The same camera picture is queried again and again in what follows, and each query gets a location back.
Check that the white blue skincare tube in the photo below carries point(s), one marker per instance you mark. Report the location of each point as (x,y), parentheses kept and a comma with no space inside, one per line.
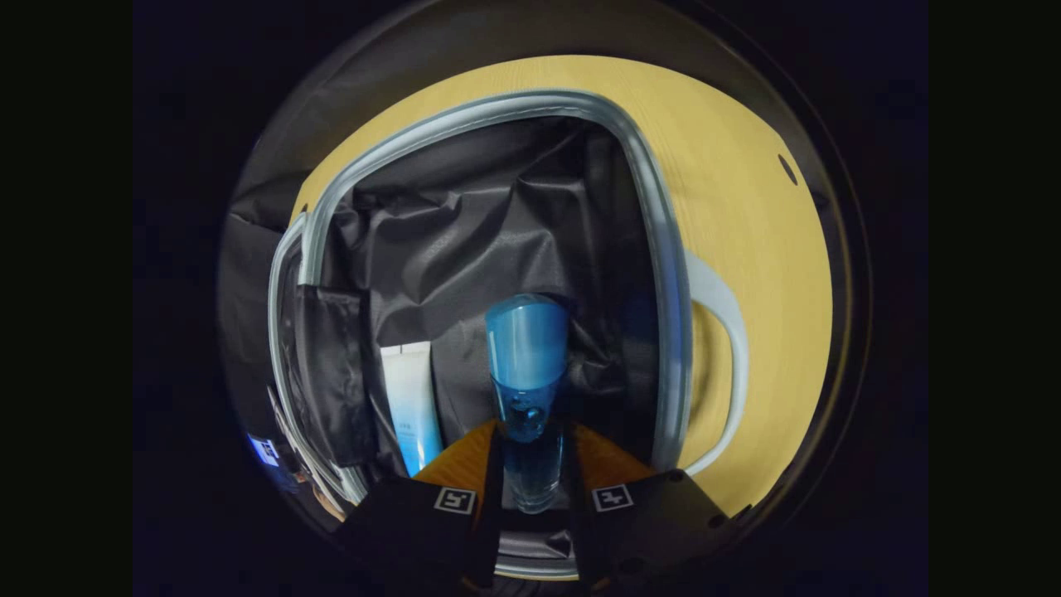
(410,398)

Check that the pale blue small suitcase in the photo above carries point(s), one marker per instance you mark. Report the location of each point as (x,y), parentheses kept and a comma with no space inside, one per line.
(497,215)

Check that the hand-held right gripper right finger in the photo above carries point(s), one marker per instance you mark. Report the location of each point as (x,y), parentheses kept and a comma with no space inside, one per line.
(646,522)

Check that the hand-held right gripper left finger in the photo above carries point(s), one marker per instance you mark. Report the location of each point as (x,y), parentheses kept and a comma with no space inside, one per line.
(414,522)

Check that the blue skincare bottle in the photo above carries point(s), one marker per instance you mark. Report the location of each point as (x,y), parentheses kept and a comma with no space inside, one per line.
(528,365)

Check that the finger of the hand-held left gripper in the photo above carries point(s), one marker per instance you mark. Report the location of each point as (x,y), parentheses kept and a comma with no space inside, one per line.
(264,451)

